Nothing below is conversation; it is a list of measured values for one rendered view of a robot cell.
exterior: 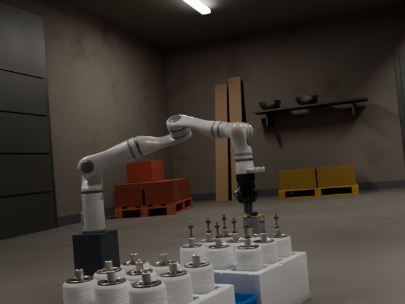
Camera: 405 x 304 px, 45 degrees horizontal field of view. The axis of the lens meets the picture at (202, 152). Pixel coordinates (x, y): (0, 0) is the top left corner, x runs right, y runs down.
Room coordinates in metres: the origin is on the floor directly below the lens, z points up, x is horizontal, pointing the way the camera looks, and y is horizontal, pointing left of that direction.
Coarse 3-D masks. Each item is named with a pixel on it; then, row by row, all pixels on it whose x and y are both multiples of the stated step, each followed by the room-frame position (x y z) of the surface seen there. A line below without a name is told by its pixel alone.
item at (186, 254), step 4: (180, 248) 1.83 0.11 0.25; (184, 248) 1.81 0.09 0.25; (188, 248) 1.80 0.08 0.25; (192, 248) 1.79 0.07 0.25; (196, 248) 1.79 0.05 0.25; (200, 248) 1.80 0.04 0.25; (204, 248) 1.82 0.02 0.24; (180, 252) 1.82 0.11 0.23; (184, 252) 1.80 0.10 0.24; (188, 252) 1.79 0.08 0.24; (192, 252) 1.79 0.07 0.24; (196, 252) 1.79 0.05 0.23; (200, 252) 1.80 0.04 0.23; (204, 252) 1.82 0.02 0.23; (180, 256) 1.82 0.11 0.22; (184, 256) 1.80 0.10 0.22; (188, 256) 1.79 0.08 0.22; (200, 256) 1.80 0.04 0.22; (204, 256) 1.81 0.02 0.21; (184, 260) 1.80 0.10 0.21; (188, 260) 1.79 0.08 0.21; (192, 260) 1.79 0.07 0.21; (200, 260) 1.80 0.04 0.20; (204, 260) 1.81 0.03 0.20
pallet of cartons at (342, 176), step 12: (312, 168) 7.33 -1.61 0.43; (324, 168) 7.29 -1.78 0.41; (336, 168) 7.25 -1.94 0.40; (348, 168) 7.20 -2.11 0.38; (288, 180) 7.44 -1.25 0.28; (300, 180) 7.38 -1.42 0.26; (312, 180) 7.33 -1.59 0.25; (324, 180) 7.30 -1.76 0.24; (336, 180) 7.25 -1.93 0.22; (348, 180) 7.21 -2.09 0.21; (288, 192) 8.10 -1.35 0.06; (324, 192) 7.95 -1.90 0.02; (336, 192) 7.63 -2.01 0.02; (348, 192) 7.53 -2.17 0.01
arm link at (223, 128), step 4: (220, 124) 1.99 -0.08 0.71; (224, 124) 1.98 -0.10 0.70; (228, 124) 1.99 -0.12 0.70; (232, 124) 2.00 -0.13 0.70; (248, 124) 1.96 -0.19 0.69; (220, 128) 1.98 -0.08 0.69; (224, 128) 1.97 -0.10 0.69; (228, 128) 1.99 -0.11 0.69; (248, 128) 1.94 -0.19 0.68; (252, 128) 1.97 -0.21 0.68; (220, 132) 1.98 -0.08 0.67; (224, 132) 1.98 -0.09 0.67; (228, 132) 1.99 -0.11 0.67; (248, 132) 1.94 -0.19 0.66; (252, 132) 1.97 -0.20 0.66; (220, 136) 1.99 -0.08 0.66; (224, 136) 1.99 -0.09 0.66; (228, 136) 2.00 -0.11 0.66; (248, 136) 1.96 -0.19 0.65
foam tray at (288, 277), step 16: (304, 256) 1.90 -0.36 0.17; (224, 272) 1.67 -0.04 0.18; (240, 272) 1.64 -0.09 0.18; (256, 272) 1.62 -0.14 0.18; (272, 272) 1.67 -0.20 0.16; (288, 272) 1.77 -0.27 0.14; (304, 272) 1.89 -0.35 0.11; (240, 288) 1.64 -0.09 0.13; (256, 288) 1.60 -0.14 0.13; (272, 288) 1.66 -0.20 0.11; (288, 288) 1.76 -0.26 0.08; (304, 288) 1.88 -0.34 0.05
